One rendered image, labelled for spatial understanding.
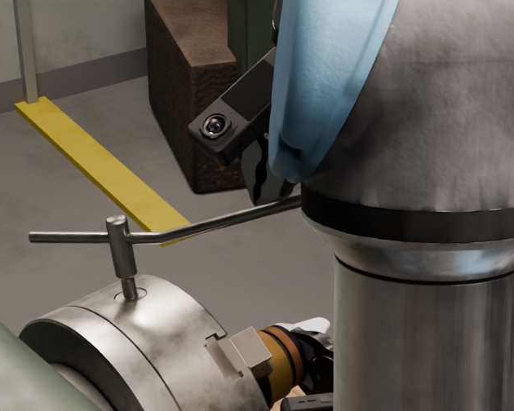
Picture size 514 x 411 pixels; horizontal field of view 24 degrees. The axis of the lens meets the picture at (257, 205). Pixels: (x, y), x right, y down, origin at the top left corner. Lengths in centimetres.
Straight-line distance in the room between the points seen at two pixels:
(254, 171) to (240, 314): 216
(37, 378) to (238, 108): 30
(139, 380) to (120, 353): 3
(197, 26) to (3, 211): 85
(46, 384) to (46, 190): 283
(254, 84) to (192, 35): 277
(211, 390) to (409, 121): 71
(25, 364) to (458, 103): 71
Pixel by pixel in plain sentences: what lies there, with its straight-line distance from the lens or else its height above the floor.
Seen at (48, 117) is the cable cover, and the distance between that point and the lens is 430.
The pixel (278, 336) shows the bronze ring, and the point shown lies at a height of 112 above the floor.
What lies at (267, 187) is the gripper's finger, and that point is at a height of 137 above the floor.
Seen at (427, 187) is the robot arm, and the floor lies 170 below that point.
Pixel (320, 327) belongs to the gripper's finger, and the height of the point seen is 110.
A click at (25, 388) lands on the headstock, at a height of 126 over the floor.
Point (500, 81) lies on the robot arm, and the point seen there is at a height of 174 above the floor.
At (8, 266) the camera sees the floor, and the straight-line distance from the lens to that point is 354.
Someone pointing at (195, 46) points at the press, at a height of 46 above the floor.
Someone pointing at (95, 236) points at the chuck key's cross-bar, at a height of 130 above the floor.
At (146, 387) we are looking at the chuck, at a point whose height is 122.
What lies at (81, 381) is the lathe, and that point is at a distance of 119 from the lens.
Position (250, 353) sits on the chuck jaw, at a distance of 121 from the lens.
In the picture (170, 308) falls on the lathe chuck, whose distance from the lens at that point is 119.
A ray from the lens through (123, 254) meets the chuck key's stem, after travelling 119.
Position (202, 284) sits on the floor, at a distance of 339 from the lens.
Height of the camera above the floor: 194
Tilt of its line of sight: 31 degrees down
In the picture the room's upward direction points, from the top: straight up
